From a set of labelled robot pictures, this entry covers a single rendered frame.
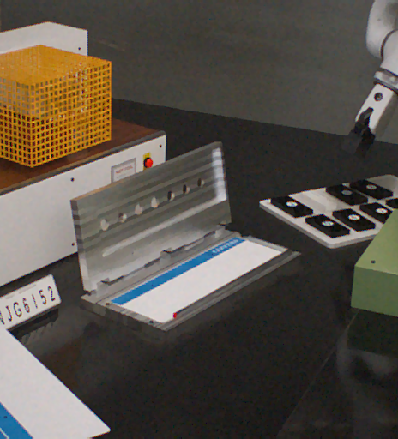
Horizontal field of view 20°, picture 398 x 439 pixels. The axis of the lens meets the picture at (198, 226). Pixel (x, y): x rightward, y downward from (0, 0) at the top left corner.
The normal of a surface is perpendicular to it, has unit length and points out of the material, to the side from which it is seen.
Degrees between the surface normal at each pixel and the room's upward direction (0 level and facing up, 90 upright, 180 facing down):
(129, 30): 90
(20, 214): 90
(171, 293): 0
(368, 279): 90
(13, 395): 0
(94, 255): 79
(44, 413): 0
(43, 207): 90
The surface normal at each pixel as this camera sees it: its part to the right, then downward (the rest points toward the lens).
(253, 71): -0.39, 0.35
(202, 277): 0.04, -0.92
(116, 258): 0.78, 0.08
